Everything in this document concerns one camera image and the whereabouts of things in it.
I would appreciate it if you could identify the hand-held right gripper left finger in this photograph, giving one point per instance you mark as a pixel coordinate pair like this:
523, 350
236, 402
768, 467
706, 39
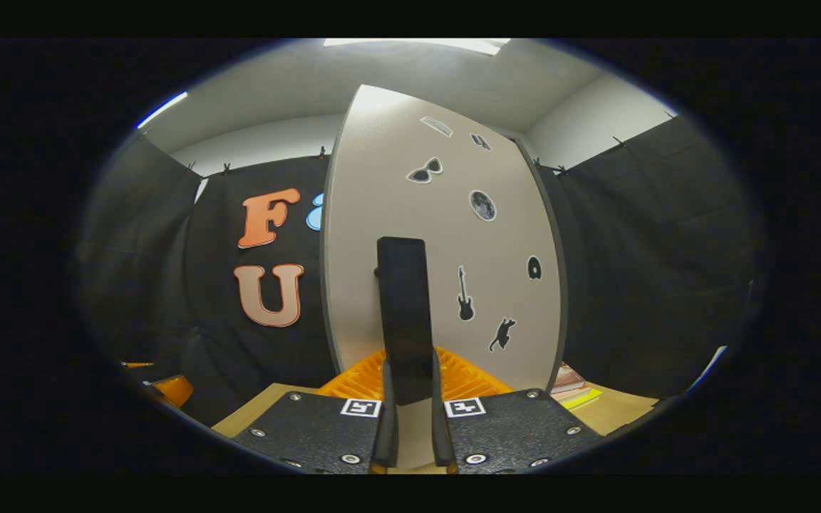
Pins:
311, 431

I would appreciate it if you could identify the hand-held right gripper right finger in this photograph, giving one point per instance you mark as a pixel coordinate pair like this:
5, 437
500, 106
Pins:
510, 431

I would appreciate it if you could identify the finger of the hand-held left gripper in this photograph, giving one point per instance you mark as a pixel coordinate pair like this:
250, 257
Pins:
138, 365
172, 390

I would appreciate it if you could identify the dark grey cabinet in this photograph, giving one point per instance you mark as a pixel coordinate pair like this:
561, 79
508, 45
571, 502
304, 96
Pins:
328, 313

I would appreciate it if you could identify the light grey cabinet door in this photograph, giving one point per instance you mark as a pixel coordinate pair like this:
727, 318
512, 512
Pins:
382, 178

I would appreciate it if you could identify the stack of books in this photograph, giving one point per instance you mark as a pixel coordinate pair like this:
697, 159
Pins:
571, 381

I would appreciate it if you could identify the black backdrop cloth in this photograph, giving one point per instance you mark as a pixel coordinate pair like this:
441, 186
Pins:
667, 249

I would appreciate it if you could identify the ceiling strip light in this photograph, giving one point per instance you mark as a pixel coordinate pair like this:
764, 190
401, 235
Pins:
161, 110

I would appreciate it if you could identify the ceiling light panel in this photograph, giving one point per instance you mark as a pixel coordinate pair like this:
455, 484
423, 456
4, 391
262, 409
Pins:
417, 45

